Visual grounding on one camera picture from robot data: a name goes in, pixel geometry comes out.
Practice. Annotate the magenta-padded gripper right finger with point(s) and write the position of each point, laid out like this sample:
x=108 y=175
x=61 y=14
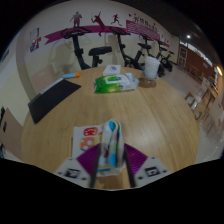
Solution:
x=137 y=159

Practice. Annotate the white printed towel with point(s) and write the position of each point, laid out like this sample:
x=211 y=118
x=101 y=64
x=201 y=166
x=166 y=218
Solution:
x=111 y=140

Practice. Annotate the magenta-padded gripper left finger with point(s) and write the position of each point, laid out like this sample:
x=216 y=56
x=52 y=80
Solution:
x=87 y=159

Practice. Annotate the white cup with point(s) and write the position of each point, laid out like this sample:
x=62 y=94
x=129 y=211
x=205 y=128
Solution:
x=152 y=67

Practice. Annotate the small white box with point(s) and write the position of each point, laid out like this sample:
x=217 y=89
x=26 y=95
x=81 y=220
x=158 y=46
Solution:
x=112 y=70

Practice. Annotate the wooden chair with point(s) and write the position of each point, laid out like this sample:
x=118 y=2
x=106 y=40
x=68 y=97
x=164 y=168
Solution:
x=43 y=78
x=10 y=133

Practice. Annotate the green wet wipes pack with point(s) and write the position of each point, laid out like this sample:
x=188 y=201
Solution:
x=115 y=83

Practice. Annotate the wall posters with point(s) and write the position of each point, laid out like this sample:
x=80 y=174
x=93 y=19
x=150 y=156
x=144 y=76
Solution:
x=35 y=40

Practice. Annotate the blue and orange tube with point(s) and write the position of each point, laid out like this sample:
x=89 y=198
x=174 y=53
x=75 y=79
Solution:
x=70 y=75

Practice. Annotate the white flat strip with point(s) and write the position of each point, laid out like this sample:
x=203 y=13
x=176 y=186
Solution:
x=51 y=86

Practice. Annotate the black mouse pad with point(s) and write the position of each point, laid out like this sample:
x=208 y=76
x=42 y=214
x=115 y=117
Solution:
x=50 y=100

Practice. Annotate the round ceiling light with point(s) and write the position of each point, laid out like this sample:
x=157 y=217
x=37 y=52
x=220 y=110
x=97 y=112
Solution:
x=188 y=36

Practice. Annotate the group of wooden chairs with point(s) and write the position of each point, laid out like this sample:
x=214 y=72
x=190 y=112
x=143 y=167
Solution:
x=206 y=106

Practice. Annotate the round brown coaster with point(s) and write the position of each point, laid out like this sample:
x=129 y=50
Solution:
x=147 y=83

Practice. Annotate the black exercise bike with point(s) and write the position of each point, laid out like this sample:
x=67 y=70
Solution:
x=146 y=48
x=166 y=60
x=122 y=50
x=77 y=50

